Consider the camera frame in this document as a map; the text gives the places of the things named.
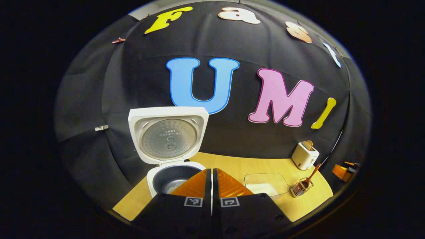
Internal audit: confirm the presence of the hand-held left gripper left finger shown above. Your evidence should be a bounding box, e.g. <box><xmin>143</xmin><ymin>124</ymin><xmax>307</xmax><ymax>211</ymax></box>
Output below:
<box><xmin>133</xmin><ymin>168</ymin><xmax>213</xmax><ymax>239</ymax></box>

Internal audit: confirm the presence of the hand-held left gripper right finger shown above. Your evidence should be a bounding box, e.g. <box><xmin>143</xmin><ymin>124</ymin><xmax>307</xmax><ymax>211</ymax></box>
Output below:
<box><xmin>212</xmin><ymin>168</ymin><xmax>293</xmax><ymax>238</ymax></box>

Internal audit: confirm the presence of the brown wooden spoon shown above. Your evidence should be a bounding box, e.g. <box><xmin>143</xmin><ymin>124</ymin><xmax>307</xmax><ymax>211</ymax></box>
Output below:
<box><xmin>300</xmin><ymin>163</ymin><xmax>322</xmax><ymax>189</ymax></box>

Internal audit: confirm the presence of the wire chopstick holder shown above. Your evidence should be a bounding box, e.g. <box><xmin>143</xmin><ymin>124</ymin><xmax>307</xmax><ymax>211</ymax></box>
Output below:
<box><xmin>291</xmin><ymin>178</ymin><xmax>314</xmax><ymax>198</ymax></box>

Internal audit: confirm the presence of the white rice cooker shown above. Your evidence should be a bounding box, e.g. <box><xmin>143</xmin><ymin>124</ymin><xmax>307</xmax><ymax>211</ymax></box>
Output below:
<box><xmin>128</xmin><ymin>106</ymin><xmax>210</xmax><ymax>199</ymax></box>

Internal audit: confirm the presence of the white toaster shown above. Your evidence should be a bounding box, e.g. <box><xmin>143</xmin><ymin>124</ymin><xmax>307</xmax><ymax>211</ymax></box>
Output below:
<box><xmin>292</xmin><ymin>142</ymin><xmax>320</xmax><ymax>170</ymax></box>

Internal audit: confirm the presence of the clear plastic container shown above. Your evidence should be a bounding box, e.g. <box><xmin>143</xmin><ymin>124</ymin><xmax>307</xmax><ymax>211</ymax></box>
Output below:
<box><xmin>244</xmin><ymin>173</ymin><xmax>290</xmax><ymax>201</ymax></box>

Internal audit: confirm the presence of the black backdrop cloth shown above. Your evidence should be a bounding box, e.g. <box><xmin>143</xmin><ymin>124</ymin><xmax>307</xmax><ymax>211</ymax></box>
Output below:
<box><xmin>55</xmin><ymin>0</ymin><xmax>372</xmax><ymax>213</ymax></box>

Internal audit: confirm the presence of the power cable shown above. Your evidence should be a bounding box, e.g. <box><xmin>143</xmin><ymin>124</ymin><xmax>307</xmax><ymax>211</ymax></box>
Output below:
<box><xmin>320</xmin><ymin>129</ymin><xmax>344</xmax><ymax>166</ymax></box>

